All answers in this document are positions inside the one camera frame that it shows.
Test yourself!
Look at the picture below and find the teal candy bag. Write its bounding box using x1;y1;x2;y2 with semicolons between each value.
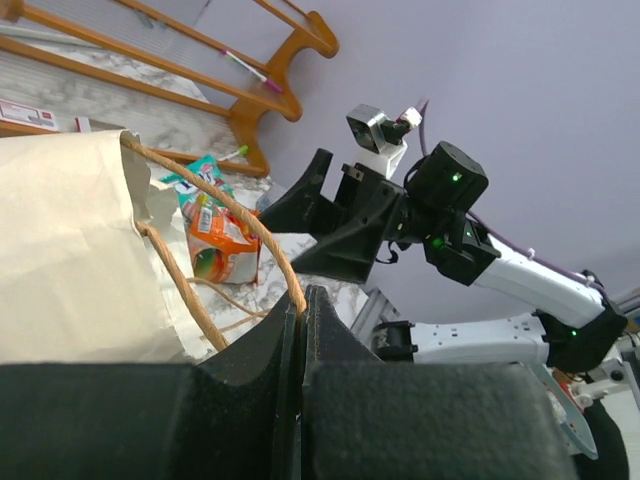
159;153;236;219

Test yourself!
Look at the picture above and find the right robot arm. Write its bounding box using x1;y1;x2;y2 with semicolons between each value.
259;141;627;374

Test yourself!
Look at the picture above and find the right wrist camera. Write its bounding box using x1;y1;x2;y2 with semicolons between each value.
346;104;412;179

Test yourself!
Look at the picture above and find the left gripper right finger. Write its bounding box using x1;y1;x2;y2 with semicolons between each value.
302;285;576;479

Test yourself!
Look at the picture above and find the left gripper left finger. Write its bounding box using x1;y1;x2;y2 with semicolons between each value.
1;298;297;479

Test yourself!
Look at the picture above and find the clear plastic cup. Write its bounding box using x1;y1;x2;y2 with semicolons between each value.
255;191;277;212

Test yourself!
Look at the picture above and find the green tipped white pen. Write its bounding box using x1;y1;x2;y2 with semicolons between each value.
218;145;249;161

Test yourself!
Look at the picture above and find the pink tipped white pen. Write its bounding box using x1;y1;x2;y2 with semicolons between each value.
222;50;284;94

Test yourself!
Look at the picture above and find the red white card box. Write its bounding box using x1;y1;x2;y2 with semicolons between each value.
0;99;59;132

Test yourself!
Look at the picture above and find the wooden shelf rack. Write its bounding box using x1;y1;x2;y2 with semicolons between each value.
1;1;339;177

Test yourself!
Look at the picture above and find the orange snack bag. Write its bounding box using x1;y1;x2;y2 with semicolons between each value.
187;201;262;284

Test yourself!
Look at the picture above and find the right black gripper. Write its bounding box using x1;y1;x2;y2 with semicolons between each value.
258;148;415;284

